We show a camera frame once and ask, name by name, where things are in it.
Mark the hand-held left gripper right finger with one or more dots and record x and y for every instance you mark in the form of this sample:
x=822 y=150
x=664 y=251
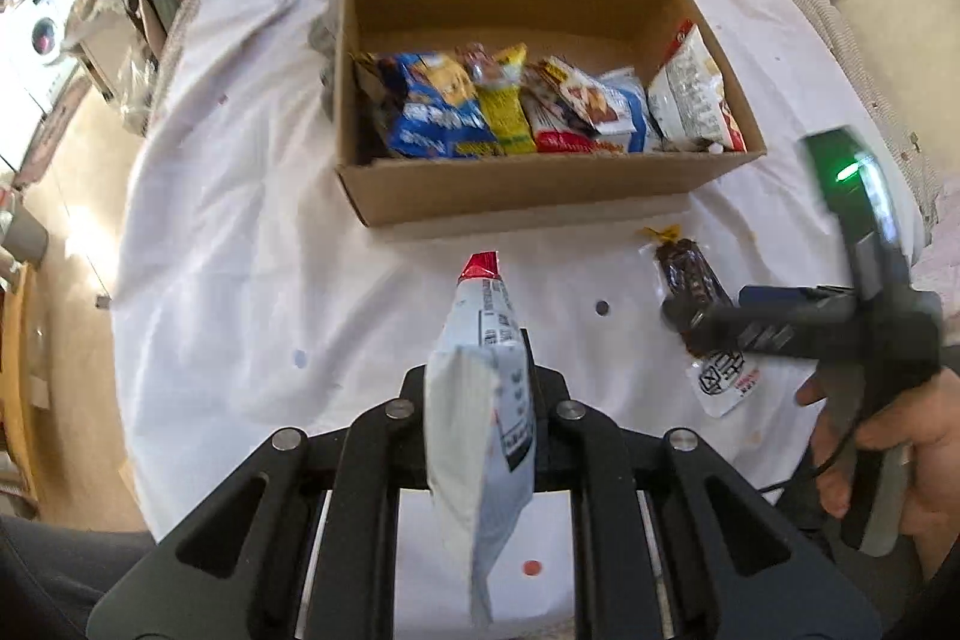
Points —
x=547 y=430

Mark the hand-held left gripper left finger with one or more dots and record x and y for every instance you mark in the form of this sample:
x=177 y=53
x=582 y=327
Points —
x=412 y=415

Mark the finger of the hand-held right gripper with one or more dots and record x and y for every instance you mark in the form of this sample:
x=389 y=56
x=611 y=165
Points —
x=780 y=295
x=750 y=332

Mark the white red-topped snack packet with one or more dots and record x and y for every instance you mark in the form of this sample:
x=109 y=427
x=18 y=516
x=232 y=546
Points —
x=472 y=460

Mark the dark chocolate snack packet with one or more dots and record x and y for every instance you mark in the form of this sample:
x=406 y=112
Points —
x=690 y=276

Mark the white red-edged snack packet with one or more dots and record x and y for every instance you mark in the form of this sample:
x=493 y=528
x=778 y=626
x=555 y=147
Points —
x=686 y=93

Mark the cardboard box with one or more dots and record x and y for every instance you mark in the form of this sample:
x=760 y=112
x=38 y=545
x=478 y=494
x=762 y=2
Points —
x=487 y=190

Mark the yellow snack packet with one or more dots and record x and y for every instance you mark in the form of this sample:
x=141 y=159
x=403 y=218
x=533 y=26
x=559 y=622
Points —
x=504 y=111

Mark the person's right hand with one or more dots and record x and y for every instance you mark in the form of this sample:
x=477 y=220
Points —
x=934 y=437

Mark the cream knitted blanket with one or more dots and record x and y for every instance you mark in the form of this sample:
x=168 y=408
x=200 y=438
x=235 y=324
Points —
x=855 y=40

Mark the red white snack packet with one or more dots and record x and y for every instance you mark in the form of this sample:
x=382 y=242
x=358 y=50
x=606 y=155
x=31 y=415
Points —
x=562 y=139

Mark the cookie picture snack packet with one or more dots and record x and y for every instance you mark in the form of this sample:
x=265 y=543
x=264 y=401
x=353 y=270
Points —
x=589 y=94

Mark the dark brown snack packet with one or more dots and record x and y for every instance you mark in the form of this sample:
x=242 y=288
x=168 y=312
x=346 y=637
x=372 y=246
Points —
x=369 y=93

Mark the wooden furniture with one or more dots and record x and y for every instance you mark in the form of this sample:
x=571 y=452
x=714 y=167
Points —
x=22 y=377

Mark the person's dark trousers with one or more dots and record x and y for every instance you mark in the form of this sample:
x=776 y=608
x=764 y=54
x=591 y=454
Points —
x=52 y=572

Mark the grey trash bin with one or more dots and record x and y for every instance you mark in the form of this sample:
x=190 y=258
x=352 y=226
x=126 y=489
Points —
x=22 y=235

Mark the clear plastic bag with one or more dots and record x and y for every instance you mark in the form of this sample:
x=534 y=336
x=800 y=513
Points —
x=135 y=81

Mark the patterned rug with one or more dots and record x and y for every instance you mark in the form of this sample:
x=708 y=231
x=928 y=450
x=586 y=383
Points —
x=52 y=126

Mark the white washing machine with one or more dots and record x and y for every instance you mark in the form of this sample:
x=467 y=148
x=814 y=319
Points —
x=41 y=29

